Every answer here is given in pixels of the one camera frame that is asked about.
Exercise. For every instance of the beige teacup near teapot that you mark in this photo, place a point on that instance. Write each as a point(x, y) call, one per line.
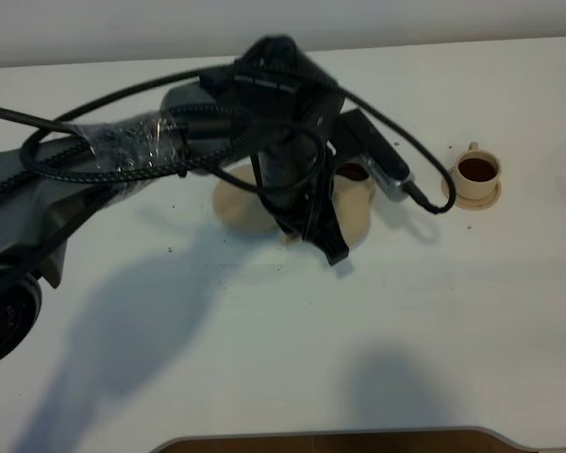
point(352, 171)

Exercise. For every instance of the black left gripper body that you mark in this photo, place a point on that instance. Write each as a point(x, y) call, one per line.
point(292, 166)

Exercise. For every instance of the beige saucer far right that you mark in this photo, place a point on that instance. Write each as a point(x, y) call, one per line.
point(471, 203)

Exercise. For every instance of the beige teacup far right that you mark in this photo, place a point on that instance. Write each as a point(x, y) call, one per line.
point(476, 173)

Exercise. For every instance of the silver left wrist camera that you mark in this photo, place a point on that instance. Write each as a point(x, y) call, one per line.
point(356, 139)

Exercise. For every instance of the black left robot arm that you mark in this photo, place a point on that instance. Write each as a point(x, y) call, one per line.
point(261, 124)

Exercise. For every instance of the beige saucer near teapot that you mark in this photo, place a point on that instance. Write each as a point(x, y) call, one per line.
point(370, 186)

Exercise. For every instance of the beige ceramic teapot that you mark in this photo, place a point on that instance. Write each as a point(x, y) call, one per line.
point(353, 210)

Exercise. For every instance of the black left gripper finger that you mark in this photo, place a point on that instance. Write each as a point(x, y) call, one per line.
point(292, 225)
point(323, 230)

